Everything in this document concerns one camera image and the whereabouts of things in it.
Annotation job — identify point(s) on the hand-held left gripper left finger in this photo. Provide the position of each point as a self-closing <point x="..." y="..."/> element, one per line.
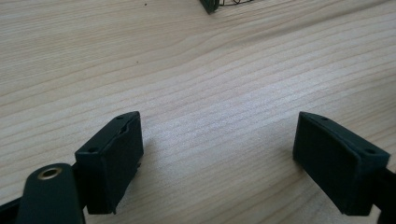
<point x="109" y="168"/>

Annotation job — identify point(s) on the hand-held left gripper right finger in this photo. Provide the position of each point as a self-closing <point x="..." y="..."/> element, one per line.
<point x="336" y="168"/>

